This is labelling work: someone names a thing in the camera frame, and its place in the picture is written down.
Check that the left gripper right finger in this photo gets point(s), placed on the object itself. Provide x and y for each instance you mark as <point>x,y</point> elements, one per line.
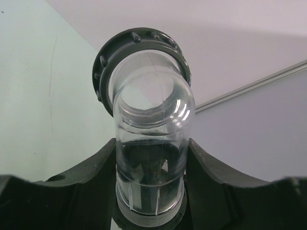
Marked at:
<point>223,198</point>

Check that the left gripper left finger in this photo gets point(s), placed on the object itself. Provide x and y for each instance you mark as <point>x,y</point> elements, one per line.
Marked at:
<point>80,198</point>

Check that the clear plastic elbow fitting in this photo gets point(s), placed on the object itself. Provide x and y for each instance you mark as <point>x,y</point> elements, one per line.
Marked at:
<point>143,81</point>

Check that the right aluminium corner post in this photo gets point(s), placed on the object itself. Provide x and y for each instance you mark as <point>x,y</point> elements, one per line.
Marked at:
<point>289,71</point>

